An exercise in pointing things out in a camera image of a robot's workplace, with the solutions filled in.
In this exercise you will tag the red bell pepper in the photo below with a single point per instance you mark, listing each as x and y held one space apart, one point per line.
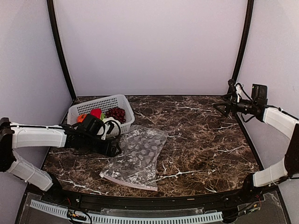
96 112

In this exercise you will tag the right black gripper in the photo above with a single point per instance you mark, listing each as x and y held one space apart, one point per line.
233 103

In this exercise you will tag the white perforated plastic basket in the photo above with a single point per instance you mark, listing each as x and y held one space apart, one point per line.
104 104

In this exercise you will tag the clear zip top bag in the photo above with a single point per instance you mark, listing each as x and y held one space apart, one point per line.
136 165

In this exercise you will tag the black frame post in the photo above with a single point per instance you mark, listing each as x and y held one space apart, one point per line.
244 38
59 48

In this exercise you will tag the white slotted cable duct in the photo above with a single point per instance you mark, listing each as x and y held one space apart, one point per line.
115 216

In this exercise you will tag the small orange pumpkin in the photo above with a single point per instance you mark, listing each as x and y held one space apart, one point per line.
81 118

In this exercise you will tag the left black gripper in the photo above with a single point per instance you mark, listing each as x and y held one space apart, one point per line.
105 150

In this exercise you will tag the right black frame post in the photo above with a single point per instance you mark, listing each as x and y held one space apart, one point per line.
244 38

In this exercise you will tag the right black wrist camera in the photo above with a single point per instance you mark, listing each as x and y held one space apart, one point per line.
259 94

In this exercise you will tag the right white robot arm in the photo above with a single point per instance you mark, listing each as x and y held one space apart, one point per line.
288 125

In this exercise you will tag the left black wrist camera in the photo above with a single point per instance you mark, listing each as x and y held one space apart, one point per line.
92 125

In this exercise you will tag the white cauliflower with leaves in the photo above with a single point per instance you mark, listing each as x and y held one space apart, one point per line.
109 119

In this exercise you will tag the black curved front rail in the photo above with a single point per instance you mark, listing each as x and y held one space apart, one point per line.
218 201

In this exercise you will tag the dark red grape bunch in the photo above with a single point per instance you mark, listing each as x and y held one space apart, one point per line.
116 113

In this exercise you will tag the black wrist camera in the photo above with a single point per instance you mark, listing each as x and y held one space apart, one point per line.
259 94
92 125

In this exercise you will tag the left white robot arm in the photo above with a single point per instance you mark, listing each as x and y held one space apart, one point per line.
14 135

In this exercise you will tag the left black frame post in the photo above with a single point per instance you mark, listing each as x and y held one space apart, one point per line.
59 48

